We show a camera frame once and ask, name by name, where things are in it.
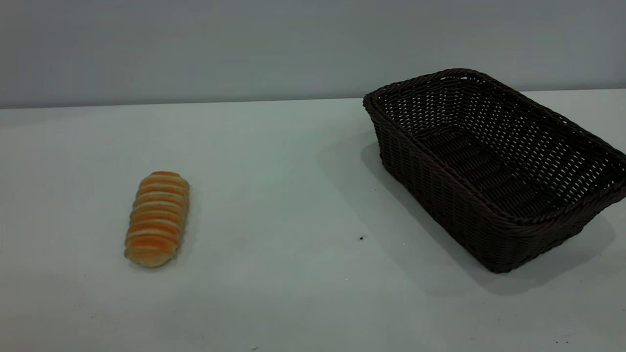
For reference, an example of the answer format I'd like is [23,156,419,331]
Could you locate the dark brown woven wicker basket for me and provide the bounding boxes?
[363,68,626,273]

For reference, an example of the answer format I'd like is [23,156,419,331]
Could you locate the orange striped bread roll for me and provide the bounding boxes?
[124,171,190,268]

